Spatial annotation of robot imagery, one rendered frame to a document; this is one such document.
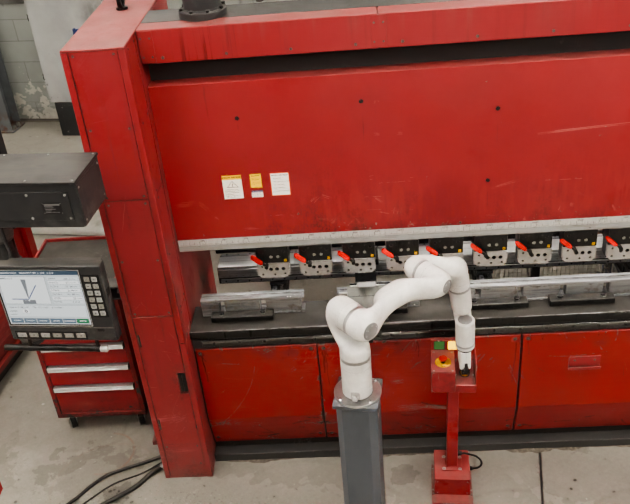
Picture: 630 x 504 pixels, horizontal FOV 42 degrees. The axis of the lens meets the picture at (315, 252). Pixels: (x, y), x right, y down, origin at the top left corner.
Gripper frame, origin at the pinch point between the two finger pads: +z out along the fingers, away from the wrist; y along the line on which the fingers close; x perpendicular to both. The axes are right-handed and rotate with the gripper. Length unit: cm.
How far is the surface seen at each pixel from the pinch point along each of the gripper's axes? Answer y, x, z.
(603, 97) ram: -44, 60, -109
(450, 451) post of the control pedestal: 6, -7, 50
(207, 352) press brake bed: -18, -121, -2
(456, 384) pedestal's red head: 5.8, -4.4, 2.8
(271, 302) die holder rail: -33, -88, -19
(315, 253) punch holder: -35, -64, -46
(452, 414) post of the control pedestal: 3.3, -6.1, 26.0
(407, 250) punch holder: -35, -22, -43
